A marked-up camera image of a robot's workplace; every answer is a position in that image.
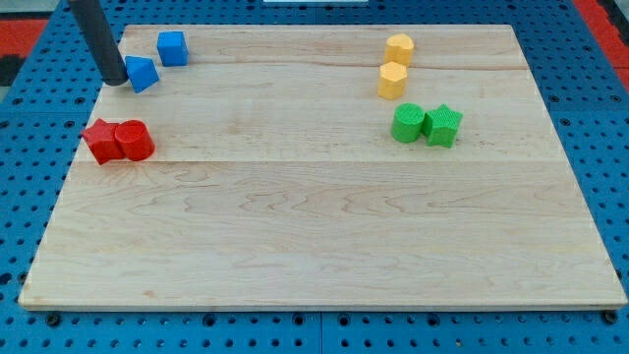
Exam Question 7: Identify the light wooden board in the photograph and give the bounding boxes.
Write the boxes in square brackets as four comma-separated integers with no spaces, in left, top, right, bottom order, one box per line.
[19,25,627,312]

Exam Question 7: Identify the yellow hexagon block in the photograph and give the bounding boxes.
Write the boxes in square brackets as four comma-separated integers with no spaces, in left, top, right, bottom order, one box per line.
[377,62,408,99]

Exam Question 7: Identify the green cylinder block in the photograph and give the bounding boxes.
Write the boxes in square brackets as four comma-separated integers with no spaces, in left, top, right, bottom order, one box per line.
[390,103,425,143]

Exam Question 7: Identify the red cylinder block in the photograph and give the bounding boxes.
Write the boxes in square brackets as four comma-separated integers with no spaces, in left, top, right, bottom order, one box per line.
[114,120,155,161]

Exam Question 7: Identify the blue cube block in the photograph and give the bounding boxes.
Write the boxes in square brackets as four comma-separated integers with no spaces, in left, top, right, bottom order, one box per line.
[156,31,189,67]

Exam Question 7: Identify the blue triangular prism block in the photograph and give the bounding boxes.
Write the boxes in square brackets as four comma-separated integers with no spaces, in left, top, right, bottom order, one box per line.
[126,56,159,93]

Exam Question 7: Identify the red star block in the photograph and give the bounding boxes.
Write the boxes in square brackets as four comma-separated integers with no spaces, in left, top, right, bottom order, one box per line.
[81,118,125,165]

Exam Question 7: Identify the yellow heart block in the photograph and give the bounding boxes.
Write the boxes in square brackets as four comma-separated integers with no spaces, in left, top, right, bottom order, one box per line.
[383,33,415,67]

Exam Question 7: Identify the green star block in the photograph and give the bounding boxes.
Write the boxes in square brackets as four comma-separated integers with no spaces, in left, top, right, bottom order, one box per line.
[422,104,463,148]

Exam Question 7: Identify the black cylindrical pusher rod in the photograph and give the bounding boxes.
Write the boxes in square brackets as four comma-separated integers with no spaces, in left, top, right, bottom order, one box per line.
[69,0,129,87]

